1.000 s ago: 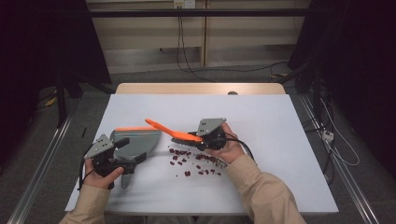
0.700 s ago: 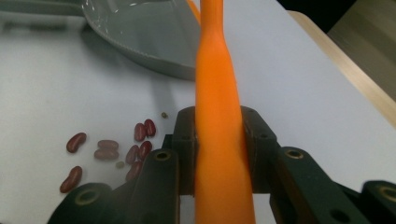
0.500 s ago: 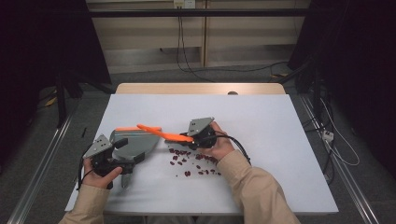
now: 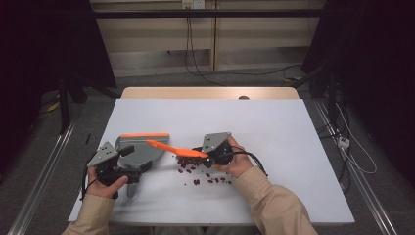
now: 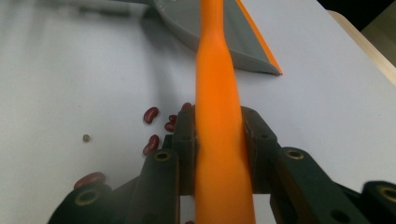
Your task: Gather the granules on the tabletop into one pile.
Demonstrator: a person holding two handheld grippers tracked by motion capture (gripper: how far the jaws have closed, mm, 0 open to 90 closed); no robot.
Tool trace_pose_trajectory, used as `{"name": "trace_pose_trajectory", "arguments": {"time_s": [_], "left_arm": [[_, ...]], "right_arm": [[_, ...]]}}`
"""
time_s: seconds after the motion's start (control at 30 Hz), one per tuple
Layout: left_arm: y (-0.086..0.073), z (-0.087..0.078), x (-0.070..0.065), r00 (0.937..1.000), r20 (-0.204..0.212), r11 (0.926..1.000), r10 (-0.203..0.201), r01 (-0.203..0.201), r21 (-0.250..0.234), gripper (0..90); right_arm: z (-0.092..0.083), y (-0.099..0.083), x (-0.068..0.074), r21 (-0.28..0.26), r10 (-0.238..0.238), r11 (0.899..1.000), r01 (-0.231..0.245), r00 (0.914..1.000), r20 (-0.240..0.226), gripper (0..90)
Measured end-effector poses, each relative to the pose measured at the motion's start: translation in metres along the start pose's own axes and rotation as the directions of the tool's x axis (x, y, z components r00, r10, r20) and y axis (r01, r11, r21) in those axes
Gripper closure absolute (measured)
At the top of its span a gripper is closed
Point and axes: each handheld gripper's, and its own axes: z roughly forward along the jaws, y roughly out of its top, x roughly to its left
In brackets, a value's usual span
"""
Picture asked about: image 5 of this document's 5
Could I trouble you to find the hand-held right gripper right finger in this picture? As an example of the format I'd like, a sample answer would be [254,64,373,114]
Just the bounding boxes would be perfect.
[240,105,372,224]

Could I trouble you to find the grey dustpan with orange edge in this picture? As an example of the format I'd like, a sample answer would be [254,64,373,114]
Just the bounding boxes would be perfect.
[111,0,284,77]

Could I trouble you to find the light wooden table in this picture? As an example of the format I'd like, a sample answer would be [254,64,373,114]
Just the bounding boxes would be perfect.
[326,9,396,88]

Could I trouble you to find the orange brush with grey bristles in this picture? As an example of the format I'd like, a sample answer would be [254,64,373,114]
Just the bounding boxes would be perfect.
[193,0,257,224]

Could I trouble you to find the red kidney beans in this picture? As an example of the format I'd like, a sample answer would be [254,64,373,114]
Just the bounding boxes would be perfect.
[73,101,194,191]

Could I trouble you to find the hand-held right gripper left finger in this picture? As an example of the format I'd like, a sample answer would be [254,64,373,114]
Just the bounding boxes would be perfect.
[125,105,198,224]

